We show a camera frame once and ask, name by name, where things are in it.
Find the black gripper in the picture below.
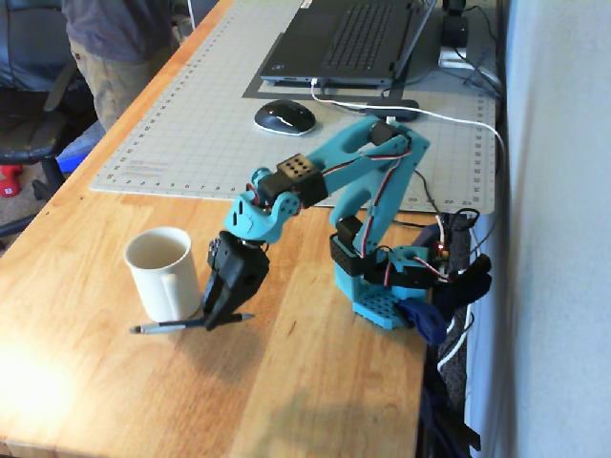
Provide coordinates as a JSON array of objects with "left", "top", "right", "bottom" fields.
[{"left": 200, "top": 230, "right": 271, "bottom": 331}]

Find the dark blue pen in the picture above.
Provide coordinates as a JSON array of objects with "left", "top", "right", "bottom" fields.
[{"left": 128, "top": 312, "right": 257, "bottom": 335}]

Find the white ceramic mug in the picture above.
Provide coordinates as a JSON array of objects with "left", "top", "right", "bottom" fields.
[{"left": 123, "top": 226, "right": 202, "bottom": 324}]

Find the gray gridded cutting mat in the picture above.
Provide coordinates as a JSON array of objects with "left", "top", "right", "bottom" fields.
[{"left": 89, "top": 0, "right": 497, "bottom": 216}]

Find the black computer mouse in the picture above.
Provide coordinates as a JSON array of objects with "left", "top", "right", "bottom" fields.
[{"left": 252, "top": 98, "right": 317, "bottom": 137}]

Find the light blue box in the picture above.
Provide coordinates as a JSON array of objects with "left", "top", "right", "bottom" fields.
[{"left": 56, "top": 118, "right": 106, "bottom": 177}]

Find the dark blue table clamp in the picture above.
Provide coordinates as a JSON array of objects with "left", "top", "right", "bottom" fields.
[{"left": 398, "top": 223, "right": 494, "bottom": 345}]

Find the red dumbbell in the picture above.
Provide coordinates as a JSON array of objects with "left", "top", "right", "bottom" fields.
[{"left": 0, "top": 164, "right": 25, "bottom": 199}]

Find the black office chair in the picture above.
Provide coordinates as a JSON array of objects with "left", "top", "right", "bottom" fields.
[{"left": 0, "top": 0, "right": 104, "bottom": 239}]

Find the black usb hub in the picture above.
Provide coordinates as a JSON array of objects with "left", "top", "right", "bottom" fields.
[{"left": 365, "top": 98, "right": 420, "bottom": 123}]

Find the person in gray shirt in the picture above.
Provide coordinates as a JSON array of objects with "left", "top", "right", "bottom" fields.
[{"left": 61, "top": 0, "right": 185, "bottom": 130}]

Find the dark gray laptop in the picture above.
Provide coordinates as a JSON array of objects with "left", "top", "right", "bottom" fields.
[{"left": 260, "top": 0, "right": 438, "bottom": 88}]

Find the black device on silver base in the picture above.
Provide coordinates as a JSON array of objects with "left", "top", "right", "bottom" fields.
[{"left": 437, "top": 0, "right": 478, "bottom": 69}]

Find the thin black usb cable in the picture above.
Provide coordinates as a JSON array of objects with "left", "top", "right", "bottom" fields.
[{"left": 410, "top": 166, "right": 445, "bottom": 225}]

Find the white usb cable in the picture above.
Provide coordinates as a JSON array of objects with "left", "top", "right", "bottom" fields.
[{"left": 309, "top": 77, "right": 508, "bottom": 373}]

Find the black cable bundle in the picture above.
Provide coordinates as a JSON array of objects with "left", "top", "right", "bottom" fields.
[{"left": 455, "top": 4, "right": 507, "bottom": 101}]

